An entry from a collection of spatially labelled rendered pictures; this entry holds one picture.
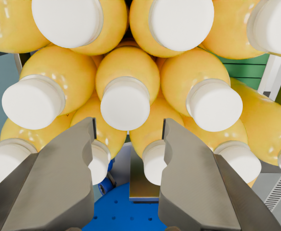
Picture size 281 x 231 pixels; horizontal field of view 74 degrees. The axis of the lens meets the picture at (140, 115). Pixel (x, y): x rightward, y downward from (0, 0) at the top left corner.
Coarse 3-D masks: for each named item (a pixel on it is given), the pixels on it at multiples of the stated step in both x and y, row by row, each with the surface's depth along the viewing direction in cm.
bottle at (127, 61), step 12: (120, 48) 20; (132, 48) 19; (108, 60) 18; (120, 60) 17; (132, 60) 17; (144, 60) 18; (96, 72) 19; (108, 72) 17; (120, 72) 16; (132, 72) 16; (144, 72) 17; (156, 72) 19; (96, 84) 18; (108, 84) 16; (144, 84) 16; (156, 84) 18; (156, 96) 19
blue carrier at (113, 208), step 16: (112, 192) 36; (128, 192) 36; (96, 208) 33; (112, 208) 33; (128, 208) 33; (144, 208) 33; (96, 224) 30; (112, 224) 30; (128, 224) 31; (144, 224) 31; (160, 224) 31
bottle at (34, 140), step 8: (72, 112) 26; (8, 120) 20; (56, 120) 22; (64, 120) 23; (8, 128) 19; (16, 128) 19; (24, 128) 19; (48, 128) 20; (56, 128) 21; (64, 128) 22; (0, 136) 20; (8, 136) 19; (16, 136) 19; (24, 136) 19; (32, 136) 19; (40, 136) 20; (48, 136) 20; (0, 144) 18; (24, 144) 18; (32, 144) 19; (40, 144) 20; (32, 152) 19
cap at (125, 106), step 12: (120, 84) 14; (132, 84) 14; (108, 96) 14; (120, 96) 14; (132, 96) 14; (144, 96) 14; (108, 108) 14; (120, 108) 14; (132, 108) 14; (144, 108) 14; (108, 120) 15; (120, 120) 15; (132, 120) 15; (144, 120) 15
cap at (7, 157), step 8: (8, 144) 17; (16, 144) 18; (0, 152) 16; (8, 152) 17; (16, 152) 17; (24, 152) 18; (0, 160) 16; (8, 160) 16; (16, 160) 16; (0, 168) 17; (8, 168) 17; (0, 176) 17
